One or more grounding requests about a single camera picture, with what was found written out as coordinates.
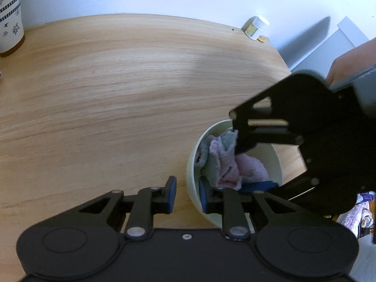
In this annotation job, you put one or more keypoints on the floral ceramic canister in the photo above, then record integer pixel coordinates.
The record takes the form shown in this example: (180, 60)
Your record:
(10, 14)

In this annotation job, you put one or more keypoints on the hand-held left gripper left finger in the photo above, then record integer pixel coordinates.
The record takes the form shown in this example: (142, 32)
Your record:
(171, 196)

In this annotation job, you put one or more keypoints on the white flat board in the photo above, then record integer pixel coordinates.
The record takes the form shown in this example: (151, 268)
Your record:
(352, 30)

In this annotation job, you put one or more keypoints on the pale green bowl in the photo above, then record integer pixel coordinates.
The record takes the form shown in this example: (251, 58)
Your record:
(194, 188)

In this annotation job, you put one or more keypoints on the pink and grey cloth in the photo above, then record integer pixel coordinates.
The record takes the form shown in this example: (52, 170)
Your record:
(249, 167)

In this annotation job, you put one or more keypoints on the person's right forearm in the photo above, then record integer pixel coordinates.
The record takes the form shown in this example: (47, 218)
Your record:
(352, 61)

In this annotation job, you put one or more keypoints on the colourful printed cloth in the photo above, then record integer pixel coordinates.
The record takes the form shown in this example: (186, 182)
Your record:
(365, 211)

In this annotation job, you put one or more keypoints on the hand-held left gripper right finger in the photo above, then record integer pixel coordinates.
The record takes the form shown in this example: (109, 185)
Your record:
(203, 197)

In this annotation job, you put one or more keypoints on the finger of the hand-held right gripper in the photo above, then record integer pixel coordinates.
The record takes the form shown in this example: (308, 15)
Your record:
(258, 188)
(243, 141)

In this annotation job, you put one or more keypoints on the small white jar yellow label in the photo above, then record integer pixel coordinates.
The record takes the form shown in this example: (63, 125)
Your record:
(256, 26)

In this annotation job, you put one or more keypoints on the grey flat panel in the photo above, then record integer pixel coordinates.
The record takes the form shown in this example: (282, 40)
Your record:
(323, 53)

